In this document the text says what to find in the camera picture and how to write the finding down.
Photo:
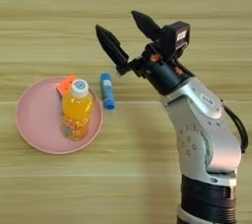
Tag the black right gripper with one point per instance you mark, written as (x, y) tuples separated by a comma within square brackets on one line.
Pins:
[(162, 74)]

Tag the blue glue stick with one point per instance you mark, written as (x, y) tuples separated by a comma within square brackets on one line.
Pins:
[(107, 92)]

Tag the multicoloured puzzle cube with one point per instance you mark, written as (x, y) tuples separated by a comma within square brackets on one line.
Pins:
[(65, 84)]

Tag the orange juice bottle white cap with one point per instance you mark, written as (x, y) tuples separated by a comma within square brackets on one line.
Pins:
[(77, 113)]

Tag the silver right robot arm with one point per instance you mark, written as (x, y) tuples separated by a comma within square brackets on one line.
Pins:
[(203, 136)]

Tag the black box with white label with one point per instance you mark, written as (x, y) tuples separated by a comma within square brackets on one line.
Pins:
[(174, 39)]

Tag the pink round plate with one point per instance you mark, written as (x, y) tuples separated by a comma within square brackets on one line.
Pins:
[(36, 120)]

